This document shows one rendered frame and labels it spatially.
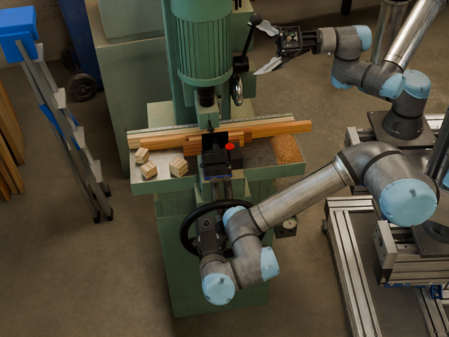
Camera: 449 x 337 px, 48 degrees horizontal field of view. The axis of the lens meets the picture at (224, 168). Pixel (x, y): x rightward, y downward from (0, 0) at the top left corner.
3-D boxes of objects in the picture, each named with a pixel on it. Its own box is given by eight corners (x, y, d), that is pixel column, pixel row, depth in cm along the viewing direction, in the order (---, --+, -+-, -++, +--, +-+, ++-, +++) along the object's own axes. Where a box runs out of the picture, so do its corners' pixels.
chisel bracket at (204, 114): (200, 134, 171) (198, 114, 165) (195, 108, 181) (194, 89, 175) (221, 131, 172) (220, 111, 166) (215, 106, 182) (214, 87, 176)
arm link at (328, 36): (326, 32, 151) (329, 59, 150) (311, 33, 150) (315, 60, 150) (334, 23, 143) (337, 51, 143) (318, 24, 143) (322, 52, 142)
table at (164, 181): (132, 217, 164) (129, 205, 160) (130, 154, 186) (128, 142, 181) (313, 194, 170) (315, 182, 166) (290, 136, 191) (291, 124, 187)
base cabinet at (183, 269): (172, 319, 230) (154, 219, 180) (164, 222, 271) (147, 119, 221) (268, 305, 234) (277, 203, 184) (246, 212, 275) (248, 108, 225)
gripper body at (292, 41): (278, 26, 141) (321, 23, 142) (273, 36, 149) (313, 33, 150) (282, 53, 140) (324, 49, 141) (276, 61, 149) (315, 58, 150)
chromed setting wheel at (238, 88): (236, 114, 183) (235, 85, 174) (230, 93, 192) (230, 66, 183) (244, 113, 183) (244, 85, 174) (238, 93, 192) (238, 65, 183)
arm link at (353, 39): (369, 58, 148) (375, 31, 142) (333, 61, 147) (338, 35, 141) (361, 45, 154) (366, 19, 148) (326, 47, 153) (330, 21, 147)
